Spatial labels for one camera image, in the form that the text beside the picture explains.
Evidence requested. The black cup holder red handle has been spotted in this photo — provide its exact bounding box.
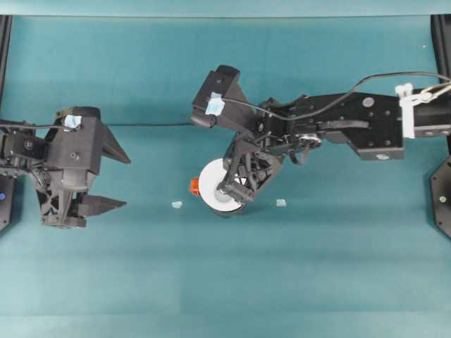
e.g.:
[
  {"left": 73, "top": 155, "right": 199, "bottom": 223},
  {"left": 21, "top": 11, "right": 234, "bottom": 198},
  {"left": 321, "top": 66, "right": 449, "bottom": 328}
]
[{"left": 189, "top": 177, "right": 246, "bottom": 220}]

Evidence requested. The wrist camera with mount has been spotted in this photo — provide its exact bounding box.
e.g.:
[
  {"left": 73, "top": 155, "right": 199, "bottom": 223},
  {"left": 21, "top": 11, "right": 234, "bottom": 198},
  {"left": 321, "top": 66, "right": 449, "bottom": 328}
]
[
  {"left": 44, "top": 106, "right": 103, "bottom": 193},
  {"left": 189, "top": 64, "right": 260, "bottom": 134}
]

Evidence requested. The white paper cup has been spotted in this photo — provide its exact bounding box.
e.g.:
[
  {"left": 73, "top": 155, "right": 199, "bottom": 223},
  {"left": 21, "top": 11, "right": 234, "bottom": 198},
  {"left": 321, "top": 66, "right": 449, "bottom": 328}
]
[{"left": 198, "top": 158, "right": 244, "bottom": 212}]

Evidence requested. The black frame rail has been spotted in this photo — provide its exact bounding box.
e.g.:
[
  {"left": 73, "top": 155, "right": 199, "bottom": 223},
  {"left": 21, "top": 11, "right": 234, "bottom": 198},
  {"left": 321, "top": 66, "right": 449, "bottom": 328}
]
[
  {"left": 0, "top": 14, "right": 13, "bottom": 106},
  {"left": 430, "top": 13, "right": 451, "bottom": 156}
]

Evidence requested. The blue-green backdrop sheet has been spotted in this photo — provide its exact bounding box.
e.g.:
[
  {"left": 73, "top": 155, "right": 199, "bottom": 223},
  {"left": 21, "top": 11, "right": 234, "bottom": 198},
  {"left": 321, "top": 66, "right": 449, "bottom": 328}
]
[{"left": 0, "top": 0, "right": 451, "bottom": 18}]

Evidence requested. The blue-green table cloth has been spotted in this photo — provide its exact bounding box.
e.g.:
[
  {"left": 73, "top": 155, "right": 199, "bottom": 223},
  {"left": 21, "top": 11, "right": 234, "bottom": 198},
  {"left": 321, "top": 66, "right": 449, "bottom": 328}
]
[{"left": 0, "top": 15, "right": 451, "bottom": 338}]

